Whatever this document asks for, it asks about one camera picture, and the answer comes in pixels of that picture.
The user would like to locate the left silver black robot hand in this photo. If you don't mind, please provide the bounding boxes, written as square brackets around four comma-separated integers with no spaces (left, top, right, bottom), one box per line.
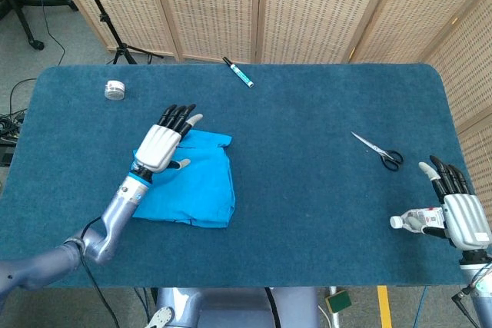
[133,104,204,174]

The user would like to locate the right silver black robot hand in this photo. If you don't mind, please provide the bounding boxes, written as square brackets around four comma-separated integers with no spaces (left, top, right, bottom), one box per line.
[407,154,492,250]

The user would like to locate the blue printed T-shirt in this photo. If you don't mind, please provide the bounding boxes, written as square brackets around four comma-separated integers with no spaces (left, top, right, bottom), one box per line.
[131,129,236,229]

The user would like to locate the silver-blue robot base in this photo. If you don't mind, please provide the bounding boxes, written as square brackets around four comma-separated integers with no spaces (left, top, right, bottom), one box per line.
[155,287,320,328]

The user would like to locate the clear plastic water bottle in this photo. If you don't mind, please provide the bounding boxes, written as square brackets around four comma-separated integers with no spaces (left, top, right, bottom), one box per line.
[390,207,447,234]

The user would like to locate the small white tape roll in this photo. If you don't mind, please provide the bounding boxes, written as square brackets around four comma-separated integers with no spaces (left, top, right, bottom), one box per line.
[104,79,127,101]

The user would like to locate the white green marker pen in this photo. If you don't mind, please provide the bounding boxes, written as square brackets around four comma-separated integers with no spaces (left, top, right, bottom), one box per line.
[221,56,255,89]

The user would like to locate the black tripod stand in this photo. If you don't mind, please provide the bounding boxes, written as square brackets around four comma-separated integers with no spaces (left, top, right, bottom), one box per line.
[71,0,165,65]

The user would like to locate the green yellow sponge block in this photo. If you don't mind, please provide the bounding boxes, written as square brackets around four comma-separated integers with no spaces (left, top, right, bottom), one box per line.
[324,291,353,314]

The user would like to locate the dark blue carpet table cover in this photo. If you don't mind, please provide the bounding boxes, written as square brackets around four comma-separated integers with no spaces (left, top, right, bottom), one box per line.
[0,62,492,289]

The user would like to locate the metal table leg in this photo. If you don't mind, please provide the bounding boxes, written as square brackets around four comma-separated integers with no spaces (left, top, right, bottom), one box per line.
[328,286,343,328]

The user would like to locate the white perforated plate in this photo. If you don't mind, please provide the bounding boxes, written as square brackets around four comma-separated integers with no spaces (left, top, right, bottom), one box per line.
[145,306,175,328]

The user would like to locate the black office chair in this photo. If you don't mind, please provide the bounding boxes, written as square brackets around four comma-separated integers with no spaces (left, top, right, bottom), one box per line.
[0,0,80,51]

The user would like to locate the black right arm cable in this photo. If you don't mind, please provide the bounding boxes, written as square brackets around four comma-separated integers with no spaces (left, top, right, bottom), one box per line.
[451,266,492,328]

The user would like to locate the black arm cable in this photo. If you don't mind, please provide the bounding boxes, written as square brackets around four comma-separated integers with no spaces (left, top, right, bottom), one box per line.
[451,266,492,328]
[78,215,121,328]

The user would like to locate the black handled scissors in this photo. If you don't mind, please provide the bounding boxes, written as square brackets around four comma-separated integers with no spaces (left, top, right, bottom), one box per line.
[350,131,404,171]

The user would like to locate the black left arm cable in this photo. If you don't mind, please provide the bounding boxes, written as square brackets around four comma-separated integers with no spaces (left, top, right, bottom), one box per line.
[78,215,121,328]

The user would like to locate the black floor cable bundle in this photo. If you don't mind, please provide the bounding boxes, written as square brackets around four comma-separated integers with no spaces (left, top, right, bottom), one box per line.
[0,78,38,167]

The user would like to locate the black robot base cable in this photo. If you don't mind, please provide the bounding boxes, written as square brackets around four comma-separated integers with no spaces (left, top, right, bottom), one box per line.
[264,286,284,328]

